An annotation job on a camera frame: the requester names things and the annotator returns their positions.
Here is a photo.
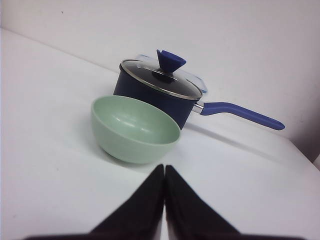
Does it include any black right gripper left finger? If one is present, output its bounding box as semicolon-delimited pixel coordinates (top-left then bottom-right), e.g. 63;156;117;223
27;164;165;240

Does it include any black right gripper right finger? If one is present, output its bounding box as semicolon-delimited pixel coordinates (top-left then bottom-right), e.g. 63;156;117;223
164;164;247;240

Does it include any light green bowl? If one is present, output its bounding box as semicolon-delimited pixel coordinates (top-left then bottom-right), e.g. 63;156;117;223
91;95;181;164

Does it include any dark blue saucepan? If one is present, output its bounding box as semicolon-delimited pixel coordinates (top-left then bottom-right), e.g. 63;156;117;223
113;63;285;131

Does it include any glass lid blue knob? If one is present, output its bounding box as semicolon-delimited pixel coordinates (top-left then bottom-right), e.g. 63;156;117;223
120;49;203;100

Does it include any clear plastic food container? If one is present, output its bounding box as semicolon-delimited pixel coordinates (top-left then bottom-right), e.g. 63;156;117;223
134;54;208;94

